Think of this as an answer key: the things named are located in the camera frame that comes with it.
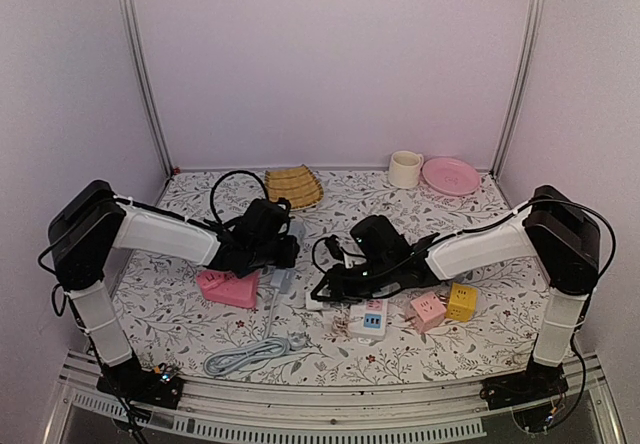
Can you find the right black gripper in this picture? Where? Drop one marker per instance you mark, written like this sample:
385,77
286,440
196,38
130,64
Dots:
338,287

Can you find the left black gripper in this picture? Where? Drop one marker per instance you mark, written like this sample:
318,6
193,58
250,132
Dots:
289,259

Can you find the grey-blue small power strip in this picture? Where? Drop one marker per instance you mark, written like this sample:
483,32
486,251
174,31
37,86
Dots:
283,275

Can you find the pink triangular power strip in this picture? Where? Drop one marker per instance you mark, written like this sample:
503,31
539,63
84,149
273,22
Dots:
227,289

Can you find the white power strip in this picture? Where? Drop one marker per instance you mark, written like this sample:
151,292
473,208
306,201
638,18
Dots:
368,320

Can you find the pink cube socket adapter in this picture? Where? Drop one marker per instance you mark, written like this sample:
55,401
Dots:
425,312

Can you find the yellow cube socket adapter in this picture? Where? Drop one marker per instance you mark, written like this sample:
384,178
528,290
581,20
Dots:
462,303

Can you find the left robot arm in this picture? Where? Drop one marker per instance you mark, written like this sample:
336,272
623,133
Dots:
98,224

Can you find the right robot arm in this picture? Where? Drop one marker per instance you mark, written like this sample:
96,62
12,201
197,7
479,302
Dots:
571,244

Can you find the floral tablecloth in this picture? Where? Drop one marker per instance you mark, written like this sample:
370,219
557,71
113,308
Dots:
167,320

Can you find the woven bamboo tray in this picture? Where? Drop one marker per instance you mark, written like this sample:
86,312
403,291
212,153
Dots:
298,185

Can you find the cream ceramic mug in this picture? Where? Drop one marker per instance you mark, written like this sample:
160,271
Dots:
404,169

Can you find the pink plate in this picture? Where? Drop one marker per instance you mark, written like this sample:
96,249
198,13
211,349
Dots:
451,176

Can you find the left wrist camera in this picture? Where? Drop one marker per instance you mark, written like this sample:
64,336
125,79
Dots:
263,221

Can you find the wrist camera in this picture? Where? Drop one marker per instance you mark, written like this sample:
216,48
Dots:
263,221
379,241

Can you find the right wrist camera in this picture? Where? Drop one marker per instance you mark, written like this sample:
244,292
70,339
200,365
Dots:
379,241

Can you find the front aluminium rail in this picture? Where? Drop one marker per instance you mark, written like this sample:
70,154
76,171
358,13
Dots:
218,411

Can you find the left aluminium frame post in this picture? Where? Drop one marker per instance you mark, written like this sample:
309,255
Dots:
134,38

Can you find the aluminium frame post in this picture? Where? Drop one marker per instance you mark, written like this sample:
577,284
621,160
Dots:
533,20
134,38

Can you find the right aluminium frame post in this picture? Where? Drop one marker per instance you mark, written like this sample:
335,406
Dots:
533,20

